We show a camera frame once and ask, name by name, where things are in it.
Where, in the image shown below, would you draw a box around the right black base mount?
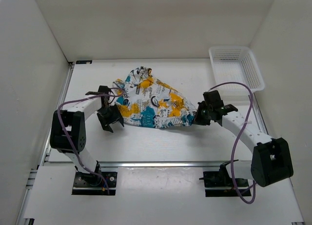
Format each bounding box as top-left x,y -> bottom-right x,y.
199,160 -> 252,197

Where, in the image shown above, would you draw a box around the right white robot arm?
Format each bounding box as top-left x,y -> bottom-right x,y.
194,91 -> 293,187

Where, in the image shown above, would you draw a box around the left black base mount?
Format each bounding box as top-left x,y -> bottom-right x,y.
72,171 -> 117,196

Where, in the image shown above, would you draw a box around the white perforated plastic basket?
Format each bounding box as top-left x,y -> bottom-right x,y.
209,46 -> 265,103

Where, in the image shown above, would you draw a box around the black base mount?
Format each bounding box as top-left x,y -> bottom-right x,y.
72,171 -> 117,196
199,160 -> 252,197

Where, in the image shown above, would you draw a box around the small black label plate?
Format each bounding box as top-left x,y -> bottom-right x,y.
76,60 -> 93,64

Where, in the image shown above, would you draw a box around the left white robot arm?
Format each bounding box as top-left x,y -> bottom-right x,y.
50,85 -> 124,186

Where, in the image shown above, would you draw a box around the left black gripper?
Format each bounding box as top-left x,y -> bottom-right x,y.
97,104 -> 124,132

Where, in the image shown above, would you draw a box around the white patterned printed shorts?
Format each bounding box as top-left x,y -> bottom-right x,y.
113,66 -> 197,129

